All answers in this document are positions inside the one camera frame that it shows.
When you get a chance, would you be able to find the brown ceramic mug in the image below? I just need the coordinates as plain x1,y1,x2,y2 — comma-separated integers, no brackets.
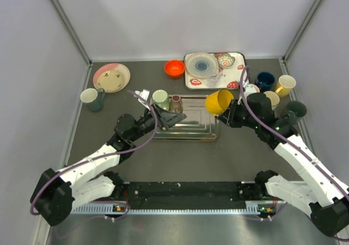
170,95,183,113

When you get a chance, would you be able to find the light green ceramic mug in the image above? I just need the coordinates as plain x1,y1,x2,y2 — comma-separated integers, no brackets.
152,89,170,110

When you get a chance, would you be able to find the bright yellow mug black handle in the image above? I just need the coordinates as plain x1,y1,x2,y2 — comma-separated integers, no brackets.
205,89,234,116

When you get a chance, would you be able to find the cream mug black handle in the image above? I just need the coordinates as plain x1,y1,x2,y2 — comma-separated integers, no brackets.
264,91,280,110

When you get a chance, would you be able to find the navy blue ceramic mug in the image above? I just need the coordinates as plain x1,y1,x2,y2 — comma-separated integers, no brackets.
255,71,275,92

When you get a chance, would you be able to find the pale yellow ceramic mug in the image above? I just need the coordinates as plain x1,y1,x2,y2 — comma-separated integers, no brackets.
274,75,297,98

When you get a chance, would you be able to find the grey mug black handle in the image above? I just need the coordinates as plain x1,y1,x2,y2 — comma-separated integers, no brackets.
283,100,308,124

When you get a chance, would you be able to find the pink ceramic mug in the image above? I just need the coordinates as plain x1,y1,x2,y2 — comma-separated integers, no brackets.
245,83,260,94

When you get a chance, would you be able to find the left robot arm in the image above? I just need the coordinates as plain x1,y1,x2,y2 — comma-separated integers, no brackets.
30,104,187,226

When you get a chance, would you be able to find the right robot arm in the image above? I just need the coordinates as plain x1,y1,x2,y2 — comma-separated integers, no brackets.
216,89,348,237

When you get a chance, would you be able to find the dark teal mug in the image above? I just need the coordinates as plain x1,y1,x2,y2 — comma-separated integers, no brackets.
80,88,105,112

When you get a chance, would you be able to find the stainless steel tray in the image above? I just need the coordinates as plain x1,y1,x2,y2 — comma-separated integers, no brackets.
153,95,219,141

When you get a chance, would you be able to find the white strawberry pattern tray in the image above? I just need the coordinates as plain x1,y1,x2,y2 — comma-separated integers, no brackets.
184,52,246,90

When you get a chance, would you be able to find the clear drinking glass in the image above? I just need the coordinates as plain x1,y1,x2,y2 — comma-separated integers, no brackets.
206,73,221,89

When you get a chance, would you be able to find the orange bowl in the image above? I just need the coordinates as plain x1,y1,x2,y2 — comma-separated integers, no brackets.
164,59,185,79

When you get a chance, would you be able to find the small cream plate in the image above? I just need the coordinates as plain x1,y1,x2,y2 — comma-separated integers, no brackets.
95,70,130,93

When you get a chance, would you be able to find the small patterned bowl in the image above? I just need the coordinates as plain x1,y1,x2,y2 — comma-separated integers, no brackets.
216,53,236,68

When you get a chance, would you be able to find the pink cream large plate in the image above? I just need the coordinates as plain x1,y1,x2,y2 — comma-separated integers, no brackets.
93,63,131,93

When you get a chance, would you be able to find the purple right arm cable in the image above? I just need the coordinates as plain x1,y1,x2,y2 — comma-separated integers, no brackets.
238,64,349,242

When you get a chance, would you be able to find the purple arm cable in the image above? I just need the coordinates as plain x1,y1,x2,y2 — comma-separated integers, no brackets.
29,89,159,216
238,64,349,242

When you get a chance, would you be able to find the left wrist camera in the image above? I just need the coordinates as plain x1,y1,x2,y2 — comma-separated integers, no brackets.
135,89,150,103

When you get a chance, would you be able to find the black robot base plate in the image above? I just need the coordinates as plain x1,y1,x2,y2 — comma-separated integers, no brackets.
92,181,276,210

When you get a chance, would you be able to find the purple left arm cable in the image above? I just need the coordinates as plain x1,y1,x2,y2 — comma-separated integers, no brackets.
29,89,159,216

